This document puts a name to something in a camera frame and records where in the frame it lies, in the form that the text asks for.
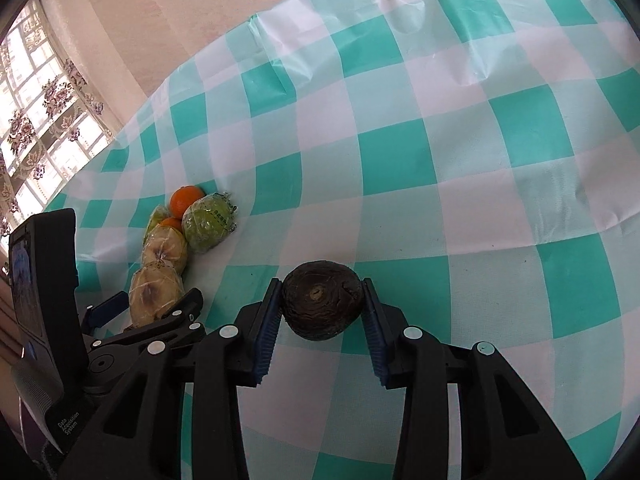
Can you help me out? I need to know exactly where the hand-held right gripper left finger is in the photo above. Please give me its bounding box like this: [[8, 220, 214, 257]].
[[59, 278, 282, 480]]

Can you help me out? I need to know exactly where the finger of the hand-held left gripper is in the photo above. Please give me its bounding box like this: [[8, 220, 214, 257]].
[[82, 287, 207, 361], [80, 291, 130, 335]]

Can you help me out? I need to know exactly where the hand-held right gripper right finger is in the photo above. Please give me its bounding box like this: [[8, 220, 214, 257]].
[[360, 277, 587, 480]]

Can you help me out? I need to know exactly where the dark brown avocado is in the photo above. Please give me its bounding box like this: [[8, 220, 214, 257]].
[[281, 260, 363, 342]]

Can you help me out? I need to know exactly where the plastic-wrapped green apple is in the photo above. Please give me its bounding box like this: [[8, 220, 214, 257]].
[[145, 204, 172, 241], [181, 191, 238, 254]]

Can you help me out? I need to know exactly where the sheer floral lace curtain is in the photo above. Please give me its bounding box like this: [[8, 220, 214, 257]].
[[0, 0, 117, 237]]

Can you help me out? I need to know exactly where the green white checked tablecloth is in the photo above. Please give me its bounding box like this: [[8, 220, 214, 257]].
[[37, 0, 640, 480]]

